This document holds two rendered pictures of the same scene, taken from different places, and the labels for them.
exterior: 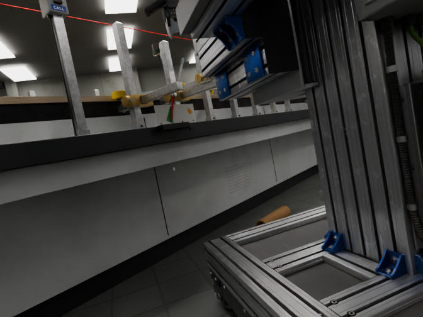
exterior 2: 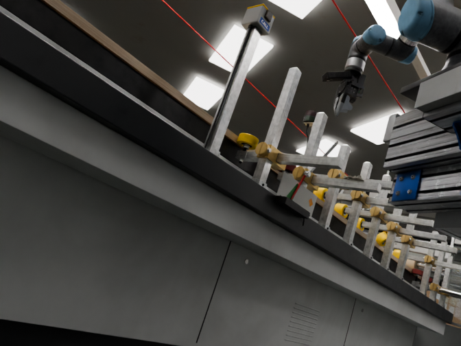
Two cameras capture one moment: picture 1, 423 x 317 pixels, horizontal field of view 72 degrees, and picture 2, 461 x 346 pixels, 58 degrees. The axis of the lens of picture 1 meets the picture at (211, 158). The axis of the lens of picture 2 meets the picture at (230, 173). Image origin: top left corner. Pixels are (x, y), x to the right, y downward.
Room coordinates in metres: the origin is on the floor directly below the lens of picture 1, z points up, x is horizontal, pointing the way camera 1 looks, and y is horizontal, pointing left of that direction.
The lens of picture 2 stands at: (-0.10, 0.33, 0.38)
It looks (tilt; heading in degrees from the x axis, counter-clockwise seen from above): 14 degrees up; 3
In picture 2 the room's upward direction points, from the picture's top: 19 degrees clockwise
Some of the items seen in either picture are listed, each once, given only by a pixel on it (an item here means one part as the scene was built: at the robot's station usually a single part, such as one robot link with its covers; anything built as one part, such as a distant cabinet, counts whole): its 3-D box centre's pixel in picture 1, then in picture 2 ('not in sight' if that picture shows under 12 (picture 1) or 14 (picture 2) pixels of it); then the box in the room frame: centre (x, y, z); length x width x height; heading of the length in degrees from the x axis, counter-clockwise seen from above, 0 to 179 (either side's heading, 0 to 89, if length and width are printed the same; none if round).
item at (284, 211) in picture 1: (274, 218); not in sight; (1.77, -0.31, 0.04); 0.30 x 0.08 x 0.08; 138
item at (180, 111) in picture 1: (176, 114); (298, 196); (1.46, 0.13, 0.75); 0.26 x 0.01 x 0.10; 138
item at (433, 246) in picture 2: not in sight; (423, 244); (2.40, -0.79, 0.94); 0.36 x 0.03 x 0.03; 48
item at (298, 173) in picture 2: (177, 96); (305, 178); (1.51, 0.11, 0.84); 0.13 x 0.06 x 0.05; 138
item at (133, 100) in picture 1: (137, 100); (271, 156); (1.33, 0.28, 0.83); 0.13 x 0.06 x 0.05; 138
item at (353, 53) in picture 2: not in sight; (359, 50); (1.45, 0.06, 1.42); 0.09 x 0.08 x 0.11; 7
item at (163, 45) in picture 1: (172, 88); (306, 167); (1.49, 0.13, 0.89); 0.03 x 0.03 x 0.48; 48
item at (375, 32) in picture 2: not in sight; (374, 40); (1.35, 0.03, 1.42); 0.11 x 0.11 x 0.08; 7
